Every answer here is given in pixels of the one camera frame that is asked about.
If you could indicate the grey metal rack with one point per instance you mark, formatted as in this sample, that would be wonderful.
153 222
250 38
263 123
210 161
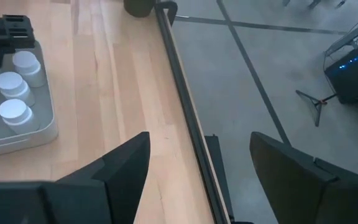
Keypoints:
346 35

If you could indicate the white pill bottle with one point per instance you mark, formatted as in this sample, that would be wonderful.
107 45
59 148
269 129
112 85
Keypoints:
15 115
26 67
12 87

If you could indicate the black table frame rail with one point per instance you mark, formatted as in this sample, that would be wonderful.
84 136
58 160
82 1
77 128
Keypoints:
191 115

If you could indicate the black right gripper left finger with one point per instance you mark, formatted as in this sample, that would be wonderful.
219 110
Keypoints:
73 199

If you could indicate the black computer tower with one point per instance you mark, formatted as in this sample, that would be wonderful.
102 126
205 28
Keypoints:
353 81

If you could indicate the black plant pot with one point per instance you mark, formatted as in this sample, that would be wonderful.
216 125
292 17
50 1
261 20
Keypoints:
138 7

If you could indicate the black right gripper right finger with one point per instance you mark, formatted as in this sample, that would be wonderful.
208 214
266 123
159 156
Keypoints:
309 196

